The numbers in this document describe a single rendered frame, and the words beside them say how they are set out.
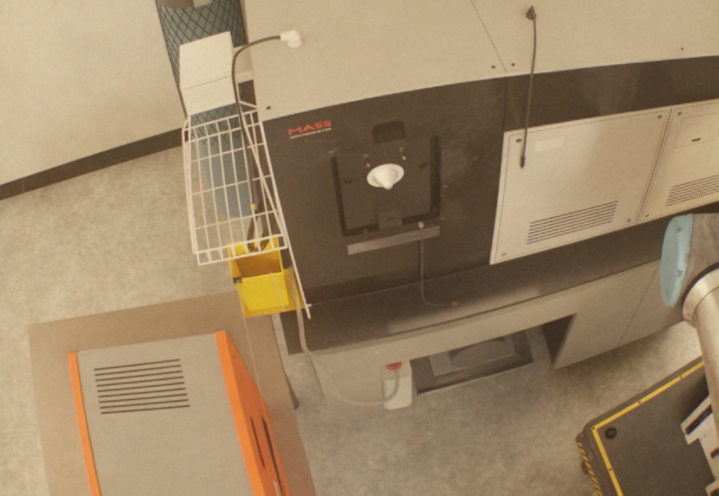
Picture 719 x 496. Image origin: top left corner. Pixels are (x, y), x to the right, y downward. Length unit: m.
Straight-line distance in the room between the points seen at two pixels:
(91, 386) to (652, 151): 1.26
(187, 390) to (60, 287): 1.64
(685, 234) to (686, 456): 1.21
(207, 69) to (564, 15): 0.72
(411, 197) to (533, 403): 1.18
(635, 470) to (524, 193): 0.99
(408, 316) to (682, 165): 0.74
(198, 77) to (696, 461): 1.73
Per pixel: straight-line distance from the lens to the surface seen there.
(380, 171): 1.55
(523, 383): 2.69
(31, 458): 2.91
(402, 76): 1.40
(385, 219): 1.66
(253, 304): 1.93
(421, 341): 2.03
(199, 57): 1.76
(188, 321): 2.04
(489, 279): 2.00
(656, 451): 2.36
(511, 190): 1.70
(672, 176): 1.92
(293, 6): 1.54
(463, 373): 2.69
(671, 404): 2.41
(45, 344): 2.16
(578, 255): 2.05
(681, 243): 1.27
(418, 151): 1.54
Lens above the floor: 2.50
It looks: 58 degrees down
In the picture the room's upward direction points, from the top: 6 degrees counter-clockwise
